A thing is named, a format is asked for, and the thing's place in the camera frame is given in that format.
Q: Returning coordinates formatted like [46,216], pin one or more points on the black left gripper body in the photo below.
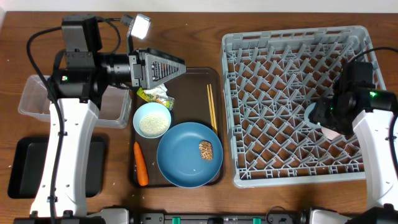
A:
[137,71]

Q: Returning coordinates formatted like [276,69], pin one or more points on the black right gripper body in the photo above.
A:
[326,113]

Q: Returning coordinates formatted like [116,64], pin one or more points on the pink cup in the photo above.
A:
[330,134]

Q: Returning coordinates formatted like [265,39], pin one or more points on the green snack wrapper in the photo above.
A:
[157,95]

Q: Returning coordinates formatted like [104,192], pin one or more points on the light blue cup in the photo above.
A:
[307,112]

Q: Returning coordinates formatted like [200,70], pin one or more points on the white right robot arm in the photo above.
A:
[358,108]

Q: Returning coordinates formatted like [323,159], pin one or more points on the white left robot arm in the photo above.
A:
[81,74]

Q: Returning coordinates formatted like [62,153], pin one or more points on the grey dishwasher rack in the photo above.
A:
[269,79]

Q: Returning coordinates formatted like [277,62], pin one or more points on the light blue rice bowl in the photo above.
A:
[151,120]

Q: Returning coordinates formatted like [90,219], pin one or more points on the clear plastic bin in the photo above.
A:
[114,113]

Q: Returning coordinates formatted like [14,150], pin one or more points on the brown serving tray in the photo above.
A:
[191,105]

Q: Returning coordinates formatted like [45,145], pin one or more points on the wooden chopstick left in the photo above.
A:
[210,108]

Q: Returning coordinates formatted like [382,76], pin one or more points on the wooden chopstick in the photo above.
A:
[214,111]
[210,108]

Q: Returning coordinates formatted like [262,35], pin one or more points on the wooden chopstick right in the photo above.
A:
[214,111]

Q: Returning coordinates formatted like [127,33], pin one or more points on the large blue plate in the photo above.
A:
[179,157]

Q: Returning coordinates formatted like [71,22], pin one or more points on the brown shiitake mushroom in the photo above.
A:
[206,150]

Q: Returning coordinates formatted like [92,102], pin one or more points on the orange carrot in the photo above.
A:
[141,169]

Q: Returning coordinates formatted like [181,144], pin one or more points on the black plastic bin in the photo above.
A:
[29,160]

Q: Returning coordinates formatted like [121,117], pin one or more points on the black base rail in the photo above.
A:
[276,214]

